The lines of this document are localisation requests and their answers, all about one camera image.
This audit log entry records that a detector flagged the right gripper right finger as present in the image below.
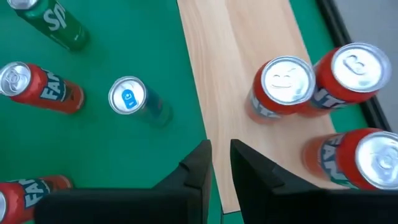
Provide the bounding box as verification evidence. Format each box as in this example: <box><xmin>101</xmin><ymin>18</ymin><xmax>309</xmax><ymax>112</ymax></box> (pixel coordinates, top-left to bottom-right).
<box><xmin>229</xmin><ymin>138</ymin><xmax>398</xmax><ymax>224</ymax></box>

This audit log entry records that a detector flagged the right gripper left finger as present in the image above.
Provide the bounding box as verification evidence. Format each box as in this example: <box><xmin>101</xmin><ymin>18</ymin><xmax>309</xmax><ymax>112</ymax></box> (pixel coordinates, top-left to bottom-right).
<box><xmin>33</xmin><ymin>139</ymin><xmax>214</xmax><ymax>224</ymax></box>

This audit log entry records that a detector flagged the green Sprite can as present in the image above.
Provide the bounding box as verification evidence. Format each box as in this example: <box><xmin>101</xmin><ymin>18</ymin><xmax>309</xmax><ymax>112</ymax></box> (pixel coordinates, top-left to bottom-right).
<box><xmin>6</xmin><ymin>0</ymin><xmax>91</xmax><ymax>52</ymax></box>

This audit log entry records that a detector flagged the wooden shelf with black frame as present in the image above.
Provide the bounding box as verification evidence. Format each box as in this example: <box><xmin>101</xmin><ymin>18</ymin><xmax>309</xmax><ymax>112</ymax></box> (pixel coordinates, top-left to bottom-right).
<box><xmin>176</xmin><ymin>0</ymin><xmax>346</xmax><ymax>224</ymax></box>

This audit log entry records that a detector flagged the red Fanta can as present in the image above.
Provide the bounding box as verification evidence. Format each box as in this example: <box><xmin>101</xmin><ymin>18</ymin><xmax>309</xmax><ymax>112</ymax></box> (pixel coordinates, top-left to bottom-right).
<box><xmin>0</xmin><ymin>61</ymin><xmax>85</xmax><ymax>115</ymax></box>
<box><xmin>244</xmin><ymin>55</ymin><xmax>317</xmax><ymax>125</ymax></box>
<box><xmin>300</xmin><ymin>127</ymin><xmax>398</xmax><ymax>191</ymax></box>
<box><xmin>298</xmin><ymin>42</ymin><xmax>392</xmax><ymax>118</ymax></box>
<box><xmin>0</xmin><ymin>174</ymin><xmax>74</xmax><ymax>224</ymax></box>

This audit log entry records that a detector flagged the green table mat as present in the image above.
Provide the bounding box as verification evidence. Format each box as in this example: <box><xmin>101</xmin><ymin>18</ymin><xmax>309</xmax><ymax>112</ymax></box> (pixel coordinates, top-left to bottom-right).
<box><xmin>0</xmin><ymin>0</ymin><xmax>369</xmax><ymax>224</ymax></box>

